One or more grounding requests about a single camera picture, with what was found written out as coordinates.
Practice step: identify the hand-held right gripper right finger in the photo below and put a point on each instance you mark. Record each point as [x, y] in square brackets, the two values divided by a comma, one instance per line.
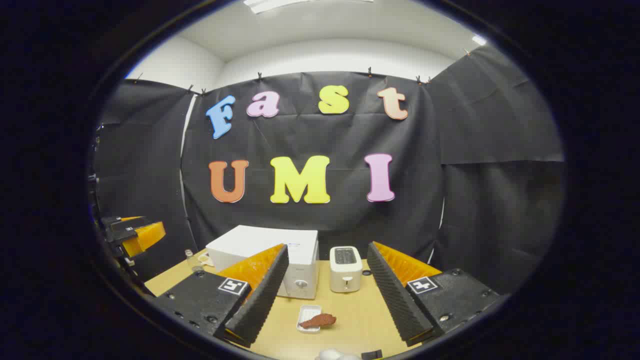
[395, 300]

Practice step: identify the ceiling light panel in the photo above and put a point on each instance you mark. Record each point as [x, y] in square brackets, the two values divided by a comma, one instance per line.
[270, 5]

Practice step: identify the brown meat slice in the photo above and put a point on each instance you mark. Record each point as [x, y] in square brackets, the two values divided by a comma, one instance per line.
[320, 320]

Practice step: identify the white microwave oven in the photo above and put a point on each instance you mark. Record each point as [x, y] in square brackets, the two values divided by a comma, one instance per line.
[260, 240]

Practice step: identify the cream toaster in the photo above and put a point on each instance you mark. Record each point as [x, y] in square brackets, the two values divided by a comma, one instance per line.
[345, 275]

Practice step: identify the clear plastic water bottle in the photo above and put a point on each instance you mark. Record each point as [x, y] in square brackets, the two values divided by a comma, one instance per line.
[192, 262]

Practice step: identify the white divided snack dish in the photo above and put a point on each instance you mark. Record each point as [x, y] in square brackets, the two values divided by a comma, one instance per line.
[204, 259]

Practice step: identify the white rectangular tray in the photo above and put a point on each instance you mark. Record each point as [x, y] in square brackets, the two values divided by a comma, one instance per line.
[306, 312]

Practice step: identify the small ceiling light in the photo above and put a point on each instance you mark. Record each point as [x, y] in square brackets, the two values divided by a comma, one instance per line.
[479, 40]

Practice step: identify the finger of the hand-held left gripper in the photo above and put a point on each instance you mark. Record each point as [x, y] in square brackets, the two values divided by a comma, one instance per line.
[145, 237]

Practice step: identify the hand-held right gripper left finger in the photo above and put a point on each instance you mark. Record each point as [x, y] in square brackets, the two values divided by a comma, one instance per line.
[260, 300]

